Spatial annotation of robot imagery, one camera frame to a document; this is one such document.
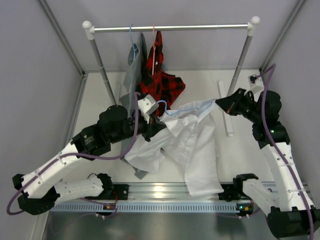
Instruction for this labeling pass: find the slotted grey cable duct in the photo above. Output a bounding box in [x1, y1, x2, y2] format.
[51, 201, 254, 215]

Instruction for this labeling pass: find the blue wire hanger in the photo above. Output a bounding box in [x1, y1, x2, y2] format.
[157, 99, 216, 117]

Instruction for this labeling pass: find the white shirt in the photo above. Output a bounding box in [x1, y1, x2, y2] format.
[124, 104, 224, 196]

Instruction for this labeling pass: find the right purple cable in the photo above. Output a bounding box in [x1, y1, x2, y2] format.
[256, 63, 316, 237]

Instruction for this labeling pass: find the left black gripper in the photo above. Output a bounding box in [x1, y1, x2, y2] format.
[109, 113, 168, 144]

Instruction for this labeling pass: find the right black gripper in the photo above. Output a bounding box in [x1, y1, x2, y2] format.
[215, 88, 263, 124]

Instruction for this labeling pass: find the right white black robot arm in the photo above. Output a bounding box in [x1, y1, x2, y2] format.
[215, 88, 320, 239]

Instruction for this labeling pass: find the silver white clothes rack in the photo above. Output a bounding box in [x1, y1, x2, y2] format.
[82, 16, 261, 138]

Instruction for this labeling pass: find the pink hanger with plaid shirt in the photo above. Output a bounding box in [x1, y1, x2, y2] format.
[151, 24, 157, 76]

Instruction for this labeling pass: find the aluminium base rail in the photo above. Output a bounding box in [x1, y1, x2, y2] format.
[62, 181, 311, 202]

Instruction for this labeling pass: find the grey shirt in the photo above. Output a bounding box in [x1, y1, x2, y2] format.
[118, 31, 151, 180]

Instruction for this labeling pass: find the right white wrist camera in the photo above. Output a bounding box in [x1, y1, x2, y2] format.
[248, 74, 264, 95]

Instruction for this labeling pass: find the blue hanger with grey shirt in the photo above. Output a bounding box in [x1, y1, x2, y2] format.
[129, 24, 139, 61]

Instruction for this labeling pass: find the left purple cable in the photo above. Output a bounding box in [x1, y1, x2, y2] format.
[6, 91, 142, 216]

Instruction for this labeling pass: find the purple cable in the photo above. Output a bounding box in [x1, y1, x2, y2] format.
[6, 91, 142, 216]
[256, 63, 316, 237]

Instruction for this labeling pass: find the red black plaid shirt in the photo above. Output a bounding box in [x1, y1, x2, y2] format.
[136, 31, 186, 117]

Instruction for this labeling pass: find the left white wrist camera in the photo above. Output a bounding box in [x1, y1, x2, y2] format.
[138, 94, 159, 123]

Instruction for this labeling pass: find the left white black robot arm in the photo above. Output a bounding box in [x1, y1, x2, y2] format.
[12, 105, 166, 215]

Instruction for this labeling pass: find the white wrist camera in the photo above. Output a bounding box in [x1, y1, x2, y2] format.
[138, 94, 159, 123]
[248, 74, 264, 95]

